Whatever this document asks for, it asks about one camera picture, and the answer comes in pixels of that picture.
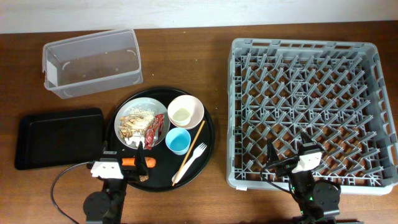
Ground white tissue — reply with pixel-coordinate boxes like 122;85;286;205
124;133;145;149

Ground grey plate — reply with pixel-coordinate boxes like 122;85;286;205
114;97;170;148

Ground peanut shells and rice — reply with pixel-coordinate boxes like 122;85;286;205
118;108;156;139

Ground wooden chopstick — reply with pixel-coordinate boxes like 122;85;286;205
172;120;205;187

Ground pink bowl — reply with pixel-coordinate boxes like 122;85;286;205
167;95;205;129

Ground black rectangular tray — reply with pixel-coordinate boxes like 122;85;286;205
14;108;104;170

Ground blue cup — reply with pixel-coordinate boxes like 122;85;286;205
165;128;191;156

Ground clear plastic bin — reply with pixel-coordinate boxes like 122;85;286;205
42;29;144;99

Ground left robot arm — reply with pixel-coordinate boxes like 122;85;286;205
83;142;149;223

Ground red snack wrapper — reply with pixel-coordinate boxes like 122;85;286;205
144;114;164;150

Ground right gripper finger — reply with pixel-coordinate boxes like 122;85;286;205
300;132;320;150
266;139;279;167

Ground black round tray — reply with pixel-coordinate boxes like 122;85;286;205
122;87;216;192

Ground grey dishwasher rack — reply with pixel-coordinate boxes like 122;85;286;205
226;38;397;195

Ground white plastic fork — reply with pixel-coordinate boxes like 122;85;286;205
172;143;207;184

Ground brown walnut shell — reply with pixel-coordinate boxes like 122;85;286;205
139;175;149;182

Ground orange carrot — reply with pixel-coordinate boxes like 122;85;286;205
122;157;156;168

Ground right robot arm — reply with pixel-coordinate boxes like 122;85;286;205
261;133;341;224

